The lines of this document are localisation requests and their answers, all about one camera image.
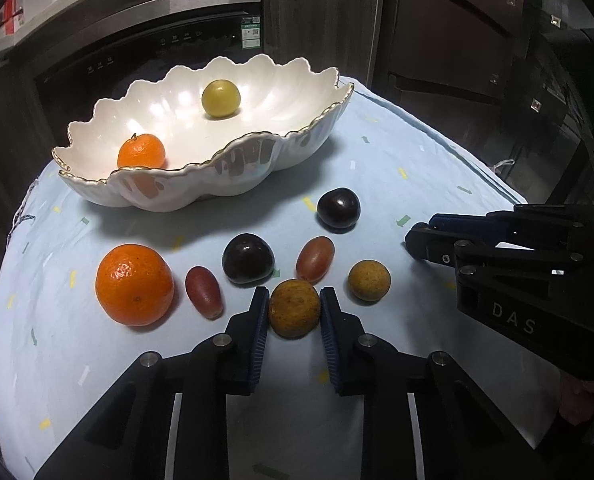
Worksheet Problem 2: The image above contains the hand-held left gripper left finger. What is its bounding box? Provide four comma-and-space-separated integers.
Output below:
33, 286, 270, 480

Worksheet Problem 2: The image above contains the orange mandarin with stem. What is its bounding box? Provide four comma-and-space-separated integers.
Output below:
117, 133, 167, 170

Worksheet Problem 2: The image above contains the red oval grape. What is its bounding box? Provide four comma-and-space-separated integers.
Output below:
296, 236, 336, 282
185, 266, 224, 319

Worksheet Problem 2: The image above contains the person's right hand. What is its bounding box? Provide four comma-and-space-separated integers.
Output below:
557, 372, 594, 428

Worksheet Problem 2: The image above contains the dark wood cabinet door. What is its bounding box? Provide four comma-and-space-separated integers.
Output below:
0, 45, 53, 261
262, 0, 385, 91

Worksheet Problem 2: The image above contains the brown round longan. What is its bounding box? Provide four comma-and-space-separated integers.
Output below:
268, 279, 323, 338
347, 259, 392, 303

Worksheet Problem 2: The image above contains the green white label sticker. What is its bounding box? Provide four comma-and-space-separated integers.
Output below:
240, 16, 262, 52

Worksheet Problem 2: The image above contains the dark refrigerator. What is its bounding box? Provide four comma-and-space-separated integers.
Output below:
387, 0, 594, 201

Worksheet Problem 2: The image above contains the red label bottle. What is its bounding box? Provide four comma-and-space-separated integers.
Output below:
3, 0, 25, 36

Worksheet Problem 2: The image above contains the yellow-green round fruit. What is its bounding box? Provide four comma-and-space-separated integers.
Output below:
201, 79, 241, 120

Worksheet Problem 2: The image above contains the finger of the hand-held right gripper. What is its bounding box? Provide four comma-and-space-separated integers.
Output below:
428, 203, 594, 248
404, 224, 582, 281

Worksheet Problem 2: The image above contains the white scalloped ceramic bowl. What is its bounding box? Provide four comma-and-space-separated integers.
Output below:
52, 53, 355, 212

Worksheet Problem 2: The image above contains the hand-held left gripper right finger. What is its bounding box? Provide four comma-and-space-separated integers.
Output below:
319, 286, 562, 480

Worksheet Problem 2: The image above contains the dark purple plum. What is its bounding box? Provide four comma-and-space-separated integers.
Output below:
316, 187, 362, 231
221, 233, 276, 287

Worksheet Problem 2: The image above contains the black built-in oven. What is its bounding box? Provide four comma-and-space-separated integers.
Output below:
27, 0, 265, 126

